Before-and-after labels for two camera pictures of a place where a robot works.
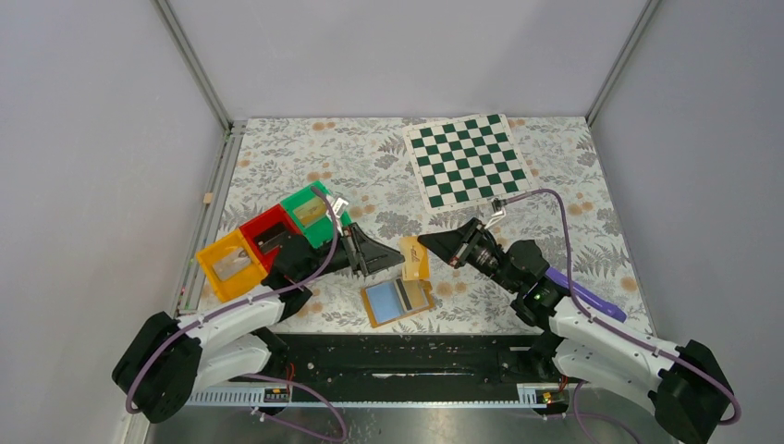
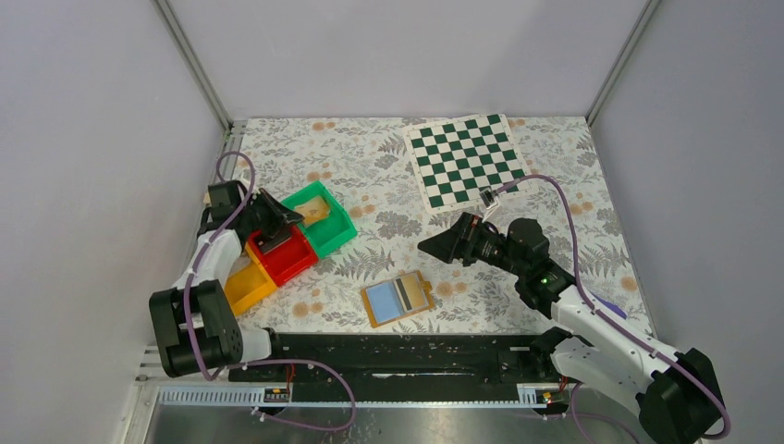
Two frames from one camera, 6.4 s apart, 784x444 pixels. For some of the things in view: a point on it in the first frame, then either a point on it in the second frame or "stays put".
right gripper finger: (450, 247) stays put
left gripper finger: (373, 255) -> (270, 203)
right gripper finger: (453, 244) stays put
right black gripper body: (483, 253) stays put
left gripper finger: (374, 256) -> (279, 235)
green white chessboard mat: (466, 161) stays put
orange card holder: (391, 300) stays put
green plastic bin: (321, 233) stays put
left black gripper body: (347, 254) -> (258, 219)
